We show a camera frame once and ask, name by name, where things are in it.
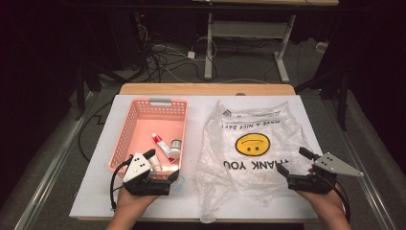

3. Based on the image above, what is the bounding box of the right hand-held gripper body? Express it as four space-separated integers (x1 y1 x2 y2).
285 151 365 196

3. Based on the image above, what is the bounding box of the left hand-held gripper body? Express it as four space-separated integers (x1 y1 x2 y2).
123 151 171 196

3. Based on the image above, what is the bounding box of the small cream bottle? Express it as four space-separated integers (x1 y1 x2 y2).
147 152 164 173

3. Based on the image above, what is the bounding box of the red and white tube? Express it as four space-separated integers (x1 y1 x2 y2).
151 132 176 164

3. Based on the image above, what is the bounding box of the small white jar grey lid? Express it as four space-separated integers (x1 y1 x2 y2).
168 139 183 161

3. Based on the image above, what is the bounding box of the clear smiley plastic bag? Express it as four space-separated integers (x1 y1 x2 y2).
194 99 315 224

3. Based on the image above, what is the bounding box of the pink perforated plastic basket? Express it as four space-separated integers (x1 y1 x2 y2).
108 98 190 181

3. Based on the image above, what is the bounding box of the person's right hand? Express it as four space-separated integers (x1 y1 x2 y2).
295 167 348 221

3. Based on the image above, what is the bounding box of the person's left hand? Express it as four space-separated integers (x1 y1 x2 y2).
115 186 161 221

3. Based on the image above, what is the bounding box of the white board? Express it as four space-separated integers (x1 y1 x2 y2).
68 94 350 221

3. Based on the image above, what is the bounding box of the black stand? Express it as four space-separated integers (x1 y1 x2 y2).
295 61 350 132
75 57 128 122

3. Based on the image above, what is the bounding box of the right hand-held gripper black cable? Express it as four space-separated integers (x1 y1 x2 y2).
331 183 351 224

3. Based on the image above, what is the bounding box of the aluminium rail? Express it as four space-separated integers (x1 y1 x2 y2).
324 95 398 230
13 92 97 230

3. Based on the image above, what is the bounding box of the black floor cable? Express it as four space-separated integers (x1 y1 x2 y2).
78 101 113 162

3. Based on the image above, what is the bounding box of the tangle of floor cables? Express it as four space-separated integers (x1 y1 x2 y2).
137 23 221 84

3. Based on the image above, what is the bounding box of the white metal desk frame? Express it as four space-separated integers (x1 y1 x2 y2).
204 12 296 84

